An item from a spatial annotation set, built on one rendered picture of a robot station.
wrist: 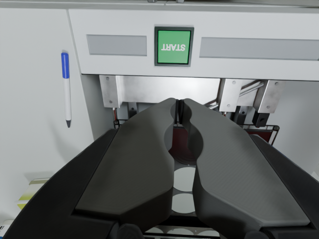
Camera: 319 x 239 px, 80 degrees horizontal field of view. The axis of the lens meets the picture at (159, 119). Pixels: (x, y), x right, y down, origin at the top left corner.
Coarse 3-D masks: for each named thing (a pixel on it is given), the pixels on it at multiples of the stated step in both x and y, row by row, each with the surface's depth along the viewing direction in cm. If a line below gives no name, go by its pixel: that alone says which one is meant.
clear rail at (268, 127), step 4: (116, 120) 44; (120, 120) 44; (124, 120) 44; (120, 124) 44; (176, 124) 43; (180, 124) 43; (240, 124) 43; (244, 124) 43; (248, 124) 43; (252, 124) 43; (244, 128) 43; (248, 128) 43; (252, 128) 43; (256, 128) 43; (260, 128) 42; (264, 128) 42; (268, 128) 42; (272, 128) 42; (276, 128) 42
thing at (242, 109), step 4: (236, 108) 48; (240, 108) 46; (244, 108) 46; (248, 108) 46; (236, 112) 48; (240, 112) 47; (244, 112) 46; (236, 116) 48; (240, 116) 47; (244, 116) 47; (232, 120) 51; (236, 120) 48; (240, 120) 48; (244, 120) 48
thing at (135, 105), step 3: (129, 102) 47; (132, 102) 47; (135, 102) 46; (129, 105) 47; (132, 105) 47; (135, 105) 47; (138, 105) 50; (129, 108) 47; (132, 108) 47; (135, 108) 47; (138, 108) 50; (129, 111) 48; (132, 111) 48; (135, 111) 48; (138, 111) 50; (129, 114) 48; (132, 114) 48; (135, 114) 48
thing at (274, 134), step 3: (279, 129) 43; (273, 132) 43; (276, 132) 43; (270, 135) 44; (273, 135) 43; (276, 135) 43; (270, 138) 44; (273, 138) 44; (270, 141) 44; (273, 141) 44; (270, 144) 45
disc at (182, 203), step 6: (174, 198) 58; (180, 198) 58; (186, 198) 57; (192, 198) 57; (174, 204) 59; (180, 204) 59; (186, 204) 59; (192, 204) 59; (174, 210) 61; (180, 210) 61; (186, 210) 61; (192, 210) 60
